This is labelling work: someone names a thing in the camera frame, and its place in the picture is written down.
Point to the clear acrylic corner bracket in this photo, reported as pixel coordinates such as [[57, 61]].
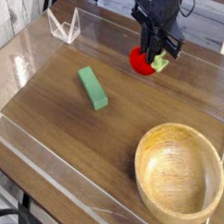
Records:
[[65, 32]]

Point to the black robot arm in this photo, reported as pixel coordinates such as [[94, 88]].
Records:
[[182, 0]]

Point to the clear acrylic tray wall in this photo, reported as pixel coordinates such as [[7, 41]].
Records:
[[79, 163]]

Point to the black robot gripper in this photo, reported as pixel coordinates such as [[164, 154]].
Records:
[[158, 20]]

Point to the green rectangular block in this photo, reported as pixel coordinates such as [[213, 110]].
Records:
[[91, 84]]

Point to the red plush strawberry toy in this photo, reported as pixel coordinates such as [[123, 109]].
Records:
[[138, 62]]

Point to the wooden bowl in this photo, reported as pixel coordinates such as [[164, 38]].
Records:
[[179, 174]]

